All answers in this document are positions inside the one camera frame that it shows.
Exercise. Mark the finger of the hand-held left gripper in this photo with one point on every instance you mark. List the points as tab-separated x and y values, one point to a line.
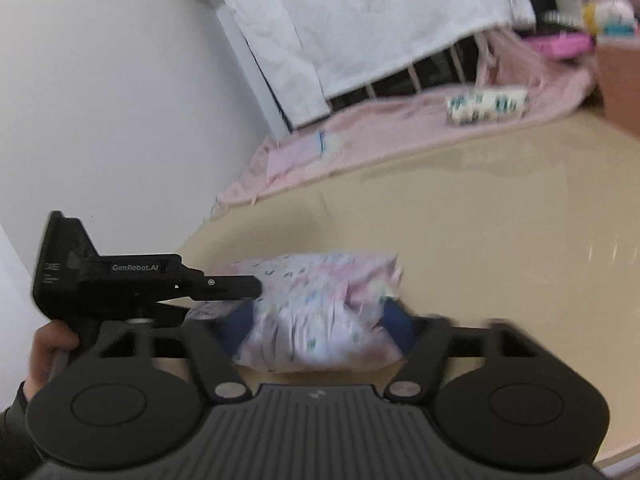
172	310
230	286

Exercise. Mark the pink case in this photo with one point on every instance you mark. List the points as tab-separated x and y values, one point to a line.
562	46

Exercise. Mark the white waffle towel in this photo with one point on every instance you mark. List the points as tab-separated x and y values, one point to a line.
270	60

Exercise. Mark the brown box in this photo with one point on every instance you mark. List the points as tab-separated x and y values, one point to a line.
620	85

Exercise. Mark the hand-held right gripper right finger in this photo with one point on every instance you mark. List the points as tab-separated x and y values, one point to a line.
400	327

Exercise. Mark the yellow plush toy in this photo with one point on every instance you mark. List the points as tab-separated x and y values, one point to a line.
610	15

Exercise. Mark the pink fleece blanket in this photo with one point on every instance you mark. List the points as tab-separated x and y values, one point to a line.
400	120

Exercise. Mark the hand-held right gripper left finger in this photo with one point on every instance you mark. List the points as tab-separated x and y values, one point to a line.
237	332

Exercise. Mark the person's left forearm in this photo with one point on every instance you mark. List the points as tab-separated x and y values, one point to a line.
12	435

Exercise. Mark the pink floral garment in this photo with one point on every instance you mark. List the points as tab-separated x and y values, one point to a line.
310	320

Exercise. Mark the large white towel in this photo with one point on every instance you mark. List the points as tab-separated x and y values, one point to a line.
390	15

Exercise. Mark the person's left hand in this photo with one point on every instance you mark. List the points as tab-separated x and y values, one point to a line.
47	345

